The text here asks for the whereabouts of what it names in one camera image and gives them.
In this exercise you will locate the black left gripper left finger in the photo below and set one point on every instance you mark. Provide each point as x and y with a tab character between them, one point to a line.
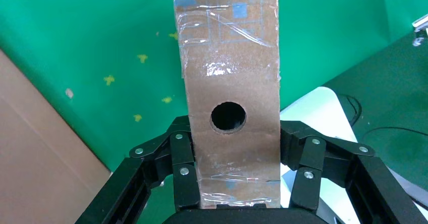
182	155

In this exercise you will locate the large open brown carton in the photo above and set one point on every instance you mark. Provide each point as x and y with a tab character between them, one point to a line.
40	155

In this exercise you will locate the white robot body with base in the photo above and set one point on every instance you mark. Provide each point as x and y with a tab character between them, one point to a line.
321	114

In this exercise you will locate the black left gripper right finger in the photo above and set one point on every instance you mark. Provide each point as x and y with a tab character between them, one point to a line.
311	159

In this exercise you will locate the silver binder clip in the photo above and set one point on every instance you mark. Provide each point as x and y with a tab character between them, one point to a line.
419	23

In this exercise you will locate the small brown cardboard box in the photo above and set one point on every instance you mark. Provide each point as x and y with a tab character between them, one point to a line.
230	77

